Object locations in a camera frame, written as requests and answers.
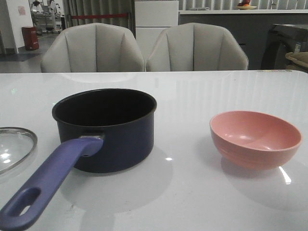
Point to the pink bowl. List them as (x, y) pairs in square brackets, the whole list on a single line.
[(254, 140)]

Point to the glass pot lid blue knob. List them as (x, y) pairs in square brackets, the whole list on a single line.
[(16, 145)]

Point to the dark blue saucepan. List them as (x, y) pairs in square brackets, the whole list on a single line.
[(101, 131)]

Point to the right grey upholstered chair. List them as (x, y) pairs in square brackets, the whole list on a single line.
[(196, 47)]

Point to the grey upholstered chair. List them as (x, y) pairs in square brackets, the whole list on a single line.
[(196, 47), (94, 47)]

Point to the left grey upholstered chair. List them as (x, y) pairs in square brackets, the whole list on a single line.
[(94, 47)]

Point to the grey counter with white top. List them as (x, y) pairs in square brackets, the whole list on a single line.
[(249, 27)]

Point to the fruit plate on counter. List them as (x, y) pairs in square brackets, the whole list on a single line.
[(245, 5)]

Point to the red bin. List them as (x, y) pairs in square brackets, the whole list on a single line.
[(30, 38)]

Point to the dark metal appliance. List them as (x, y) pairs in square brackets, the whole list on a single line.
[(282, 39)]

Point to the beige cushion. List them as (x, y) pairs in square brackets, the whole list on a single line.
[(297, 61)]

